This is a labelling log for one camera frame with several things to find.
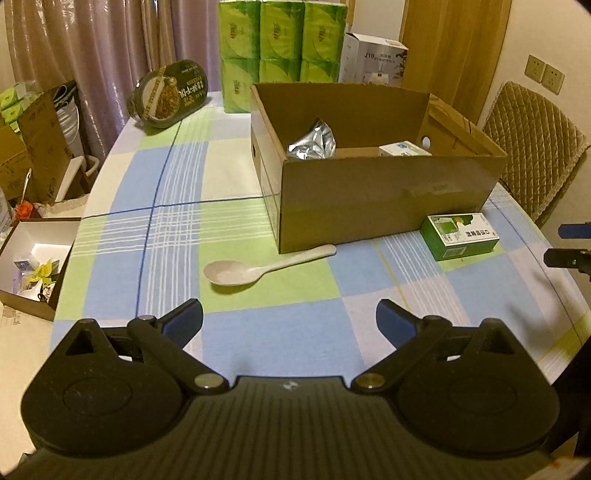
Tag dark instant noodle bowl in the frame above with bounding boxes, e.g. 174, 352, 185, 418
126, 60, 208, 129

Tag white humidifier box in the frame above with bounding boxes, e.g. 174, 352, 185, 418
339, 33, 409, 87

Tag quilted brown chair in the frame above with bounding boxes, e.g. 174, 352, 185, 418
483, 81, 590, 226

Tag wall socket plates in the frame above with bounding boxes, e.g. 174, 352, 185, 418
524, 55, 565, 95

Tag large brown cardboard box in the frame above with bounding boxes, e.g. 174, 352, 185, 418
250, 83, 507, 253

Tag long white medicine box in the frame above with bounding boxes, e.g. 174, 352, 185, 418
379, 141, 431, 156

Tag checkered tablecloth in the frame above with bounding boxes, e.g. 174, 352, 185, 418
52, 94, 590, 379

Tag green tissue pack bundle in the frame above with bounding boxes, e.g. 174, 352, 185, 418
218, 1, 348, 113

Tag silver foil bag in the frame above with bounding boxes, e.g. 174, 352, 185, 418
287, 118, 337, 160

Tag yellow curtain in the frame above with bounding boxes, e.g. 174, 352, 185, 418
400, 0, 512, 123

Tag beige plastic spoon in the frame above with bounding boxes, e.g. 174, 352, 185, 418
204, 244, 337, 287

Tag small brown cardboard box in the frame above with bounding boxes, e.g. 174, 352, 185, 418
1, 81, 84, 203

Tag green white medicine box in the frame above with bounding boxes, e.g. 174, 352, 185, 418
420, 213, 499, 261

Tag purple curtain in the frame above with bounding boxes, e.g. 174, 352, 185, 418
1, 1, 221, 159

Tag open white box on floor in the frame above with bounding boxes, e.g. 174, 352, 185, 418
1, 218, 80, 321

